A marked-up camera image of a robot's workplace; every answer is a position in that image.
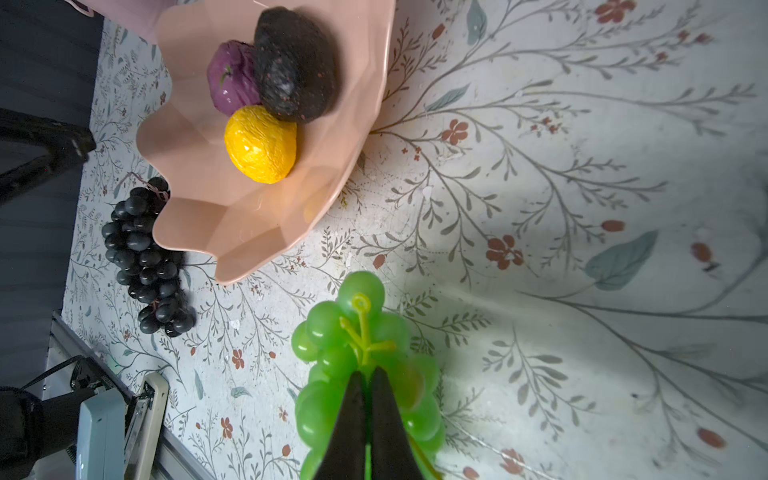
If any green fake grape bunch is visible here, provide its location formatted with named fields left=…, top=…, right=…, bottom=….
left=292, top=271, right=446, bottom=479

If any dark fake avocado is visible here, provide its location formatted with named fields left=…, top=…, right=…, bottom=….
left=251, top=6, right=339, bottom=124

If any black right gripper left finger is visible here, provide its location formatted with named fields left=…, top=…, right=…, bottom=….
left=313, top=372, right=367, bottom=480

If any yellow fake lemon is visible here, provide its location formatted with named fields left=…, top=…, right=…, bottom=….
left=224, top=105, right=298, bottom=184

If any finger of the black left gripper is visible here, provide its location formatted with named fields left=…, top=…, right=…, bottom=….
left=0, top=106, right=97, bottom=208

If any black fake grape bunch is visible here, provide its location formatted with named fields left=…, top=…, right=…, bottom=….
left=101, top=176, right=196, bottom=338

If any pink scalloped fruit bowl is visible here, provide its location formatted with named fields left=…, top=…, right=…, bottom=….
left=65, top=0, right=397, bottom=286

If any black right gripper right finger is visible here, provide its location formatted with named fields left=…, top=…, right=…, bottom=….
left=368, top=367, right=424, bottom=480

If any purple fake fig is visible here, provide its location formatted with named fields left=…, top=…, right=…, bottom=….
left=207, top=40, right=261, bottom=116

